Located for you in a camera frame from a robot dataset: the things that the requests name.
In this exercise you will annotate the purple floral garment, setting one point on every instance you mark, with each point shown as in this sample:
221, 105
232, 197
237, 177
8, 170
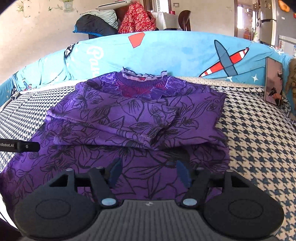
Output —
149, 122

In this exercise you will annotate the houndstooth sofa seat cover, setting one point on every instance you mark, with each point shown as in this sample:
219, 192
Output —
261, 137

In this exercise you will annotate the blue cartoon sofa back cover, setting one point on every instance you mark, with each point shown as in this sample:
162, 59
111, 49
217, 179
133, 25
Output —
179, 53

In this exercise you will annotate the dark blue-trimmed jacket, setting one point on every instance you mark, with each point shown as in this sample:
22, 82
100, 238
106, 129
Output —
93, 26

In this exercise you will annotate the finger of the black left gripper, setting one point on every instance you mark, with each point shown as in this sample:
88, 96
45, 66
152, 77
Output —
18, 146

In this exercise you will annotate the white tablecloth dining table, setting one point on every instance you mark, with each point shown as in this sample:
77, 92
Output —
166, 21

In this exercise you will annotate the light green striped cloth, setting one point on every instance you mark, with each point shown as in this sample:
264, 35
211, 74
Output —
109, 16

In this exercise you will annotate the red floral cloth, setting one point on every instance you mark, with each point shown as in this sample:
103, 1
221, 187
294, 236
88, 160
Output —
137, 19

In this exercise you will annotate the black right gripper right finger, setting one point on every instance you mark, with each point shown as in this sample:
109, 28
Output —
196, 181

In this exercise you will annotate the dark wooden chair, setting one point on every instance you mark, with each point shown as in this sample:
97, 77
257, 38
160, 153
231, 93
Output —
184, 20

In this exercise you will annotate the silver refrigerator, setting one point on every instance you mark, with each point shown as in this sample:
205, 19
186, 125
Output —
276, 22

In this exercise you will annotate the smartphone leaning on sofa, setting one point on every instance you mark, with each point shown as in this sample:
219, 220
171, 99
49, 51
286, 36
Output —
273, 82

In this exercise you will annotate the brown wooden door frame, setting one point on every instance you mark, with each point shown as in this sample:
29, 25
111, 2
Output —
244, 16

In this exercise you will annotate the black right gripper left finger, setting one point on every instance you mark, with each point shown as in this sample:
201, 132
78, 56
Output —
103, 180

